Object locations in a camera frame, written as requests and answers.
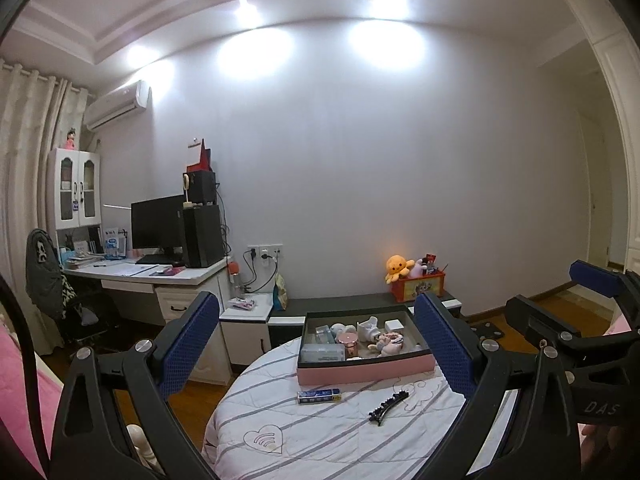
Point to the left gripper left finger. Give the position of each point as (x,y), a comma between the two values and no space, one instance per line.
(90,439)

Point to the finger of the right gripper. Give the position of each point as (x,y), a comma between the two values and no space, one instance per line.
(547,332)
(623,287)

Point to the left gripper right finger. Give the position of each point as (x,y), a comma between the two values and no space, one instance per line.
(541,438)

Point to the white power adapter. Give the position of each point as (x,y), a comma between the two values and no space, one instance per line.
(394,326)

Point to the colorful block doll toy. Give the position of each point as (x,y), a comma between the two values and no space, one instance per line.
(392,334)

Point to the pink pig figurine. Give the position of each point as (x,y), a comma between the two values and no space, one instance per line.
(387,346)

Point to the white heart plug nightlight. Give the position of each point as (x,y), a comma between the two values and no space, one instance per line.
(368,331)

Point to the black hair clip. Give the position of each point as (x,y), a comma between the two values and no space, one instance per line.
(378,414)

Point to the rose gold metal jar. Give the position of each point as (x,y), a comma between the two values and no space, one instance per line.
(350,343)

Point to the white bottle green base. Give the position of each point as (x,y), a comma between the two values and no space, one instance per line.
(326,334)

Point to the blue small tube box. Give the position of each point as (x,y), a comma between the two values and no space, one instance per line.
(319,396)

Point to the clear plastic container box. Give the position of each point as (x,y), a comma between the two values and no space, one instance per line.
(321,353)

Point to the black floor scale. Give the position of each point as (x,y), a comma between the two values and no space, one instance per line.
(487,330)

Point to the pink bedding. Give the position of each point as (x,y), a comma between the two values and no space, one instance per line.
(14,412)

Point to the white door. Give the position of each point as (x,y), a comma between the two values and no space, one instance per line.
(600,191)

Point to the purple plush toy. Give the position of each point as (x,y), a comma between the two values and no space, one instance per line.
(418,270)

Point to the red toy storage box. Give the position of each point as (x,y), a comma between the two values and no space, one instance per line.
(407,289)

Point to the orange octopus plush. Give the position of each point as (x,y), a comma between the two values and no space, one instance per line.
(397,267)

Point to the white desk with drawers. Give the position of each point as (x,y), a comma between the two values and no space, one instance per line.
(156,294)

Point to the pink black storage box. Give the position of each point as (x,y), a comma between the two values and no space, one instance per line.
(369,366)

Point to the low black white cabinet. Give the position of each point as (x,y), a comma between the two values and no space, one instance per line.
(249,334)

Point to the orange cap bottle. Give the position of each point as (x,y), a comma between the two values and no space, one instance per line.
(235,279)

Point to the black computer monitor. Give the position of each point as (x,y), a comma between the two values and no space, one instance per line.
(156,225)

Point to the black computer tower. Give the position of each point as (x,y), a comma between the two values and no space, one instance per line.
(202,243)

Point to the snack bag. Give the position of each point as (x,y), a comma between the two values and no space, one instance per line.
(279,293)

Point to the white glass door cabinet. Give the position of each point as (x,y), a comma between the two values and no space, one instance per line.
(73,193)

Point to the black speaker box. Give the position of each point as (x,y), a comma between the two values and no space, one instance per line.
(200,187)

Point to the pink doll on cabinet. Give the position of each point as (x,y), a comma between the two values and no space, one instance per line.
(70,142)

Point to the red paper bag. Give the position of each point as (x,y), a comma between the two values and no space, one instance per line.
(198,156)

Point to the beige curtain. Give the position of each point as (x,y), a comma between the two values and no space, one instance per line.
(36,114)

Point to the white air conditioner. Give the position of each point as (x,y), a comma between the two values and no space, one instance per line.
(122,102)

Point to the wall power strip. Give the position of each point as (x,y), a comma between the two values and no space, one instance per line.
(265,251)

